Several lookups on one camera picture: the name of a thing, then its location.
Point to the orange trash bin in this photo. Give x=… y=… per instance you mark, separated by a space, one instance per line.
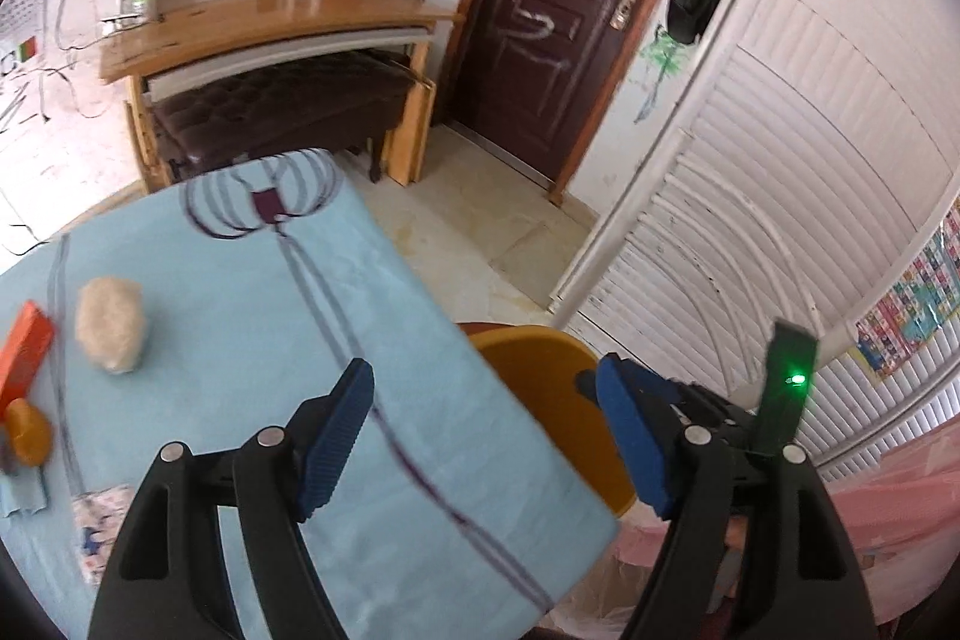
x=539 y=366

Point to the wooden desk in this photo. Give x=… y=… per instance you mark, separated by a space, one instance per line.
x=196 y=45

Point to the white louvered screen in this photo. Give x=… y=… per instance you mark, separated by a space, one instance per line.
x=807 y=173

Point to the black hanging bag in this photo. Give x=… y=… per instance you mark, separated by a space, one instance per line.
x=688 y=19

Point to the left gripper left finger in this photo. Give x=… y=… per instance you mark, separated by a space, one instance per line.
x=167 y=576

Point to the orange box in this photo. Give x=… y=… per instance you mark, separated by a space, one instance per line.
x=24 y=352

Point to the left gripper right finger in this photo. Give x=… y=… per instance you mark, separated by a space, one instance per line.
x=688 y=454

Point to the floral white wrapper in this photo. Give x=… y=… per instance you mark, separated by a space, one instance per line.
x=98 y=518

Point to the eye chart poster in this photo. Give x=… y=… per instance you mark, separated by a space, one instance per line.
x=21 y=19

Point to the light blue patterned tablecloth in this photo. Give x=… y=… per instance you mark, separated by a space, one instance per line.
x=455 y=517

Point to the orange round lid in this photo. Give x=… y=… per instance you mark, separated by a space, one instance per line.
x=29 y=432

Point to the dark tufted bench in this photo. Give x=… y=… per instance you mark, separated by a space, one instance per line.
x=345 y=101

